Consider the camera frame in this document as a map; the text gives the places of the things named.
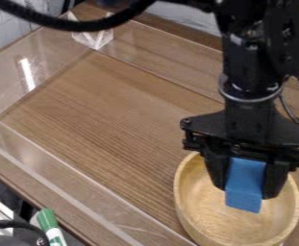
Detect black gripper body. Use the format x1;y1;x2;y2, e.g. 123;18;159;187
181;101;299;170

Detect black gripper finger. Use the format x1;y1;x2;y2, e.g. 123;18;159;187
262;160;296;200
205;150;230;190

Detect blue rectangular block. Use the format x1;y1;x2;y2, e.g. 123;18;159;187
225;158;266;213

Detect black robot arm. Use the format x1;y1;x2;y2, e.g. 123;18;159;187
0;0;299;199

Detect brown wooden bowl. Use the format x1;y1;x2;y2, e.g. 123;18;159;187
174;152;299;246

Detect green white marker pen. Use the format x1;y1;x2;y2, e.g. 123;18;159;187
36;208;68;246

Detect clear acrylic tray wall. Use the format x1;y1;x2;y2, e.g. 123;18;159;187
0;122;197;246

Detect clear acrylic corner bracket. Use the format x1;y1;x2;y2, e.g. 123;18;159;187
67;11;117;51

